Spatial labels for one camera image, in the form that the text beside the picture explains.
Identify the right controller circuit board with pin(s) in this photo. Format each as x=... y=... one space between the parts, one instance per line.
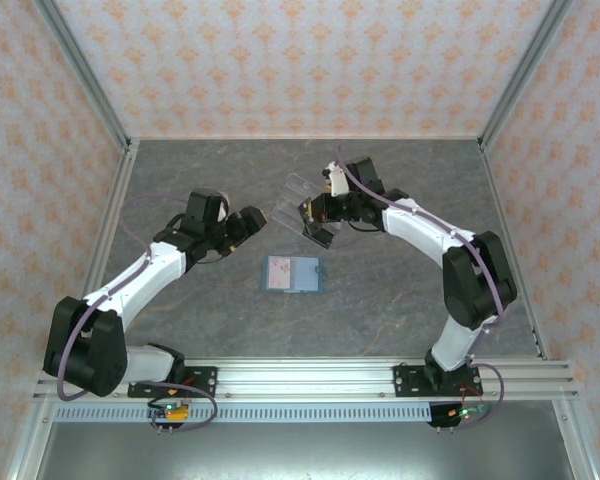
x=462 y=412

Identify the left controller circuit board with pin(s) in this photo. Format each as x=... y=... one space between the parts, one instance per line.
x=170 y=412

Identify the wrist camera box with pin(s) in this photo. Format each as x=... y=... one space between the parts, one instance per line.
x=337 y=180
x=205 y=205

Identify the floral print credit card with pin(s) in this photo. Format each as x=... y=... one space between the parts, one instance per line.
x=279 y=272

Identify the shiny metal panel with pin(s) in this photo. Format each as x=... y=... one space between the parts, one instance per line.
x=300 y=450

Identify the clear acrylic tiered card holder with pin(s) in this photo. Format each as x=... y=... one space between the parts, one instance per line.
x=295 y=187

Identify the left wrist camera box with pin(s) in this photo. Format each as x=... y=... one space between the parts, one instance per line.
x=205 y=205

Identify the light blue card case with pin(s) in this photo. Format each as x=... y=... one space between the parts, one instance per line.
x=307 y=274

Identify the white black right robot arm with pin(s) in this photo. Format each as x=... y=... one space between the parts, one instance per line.
x=415 y=227

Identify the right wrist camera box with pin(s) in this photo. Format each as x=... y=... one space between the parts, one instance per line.
x=337 y=180

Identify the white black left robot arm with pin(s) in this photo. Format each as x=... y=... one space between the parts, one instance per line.
x=140 y=272

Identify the controller circuit board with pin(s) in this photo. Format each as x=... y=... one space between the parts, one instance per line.
x=462 y=412
x=170 y=412

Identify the aluminium frame corner post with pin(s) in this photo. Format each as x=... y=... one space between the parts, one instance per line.
x=522 y=75
x=86 y=75

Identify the aluminium front mounting rail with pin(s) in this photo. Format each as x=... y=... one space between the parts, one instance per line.
x=305 y=380

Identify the aluminium side frame rail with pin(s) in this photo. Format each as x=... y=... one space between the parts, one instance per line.
x=517 y=250
x=116 y=200

